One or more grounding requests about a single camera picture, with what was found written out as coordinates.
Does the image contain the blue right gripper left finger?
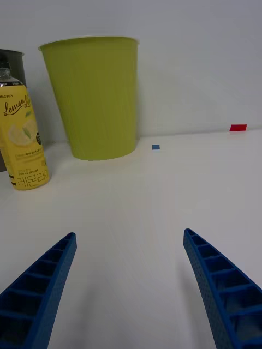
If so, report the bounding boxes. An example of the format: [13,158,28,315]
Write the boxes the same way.
[0,232,78,349]

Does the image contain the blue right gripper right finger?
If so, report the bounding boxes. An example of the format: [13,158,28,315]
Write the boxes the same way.
[183,228,262,349]

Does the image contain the yellow label plastic bottle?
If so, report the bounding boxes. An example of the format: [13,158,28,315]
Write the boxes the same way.
[0,61,51,191]

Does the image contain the yellow-green plastic waste bin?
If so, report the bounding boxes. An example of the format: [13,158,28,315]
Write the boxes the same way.
[38,36,140,161]

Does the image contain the grey plastic waste bin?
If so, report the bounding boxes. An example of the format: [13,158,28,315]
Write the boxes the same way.
[0,49,27,173]

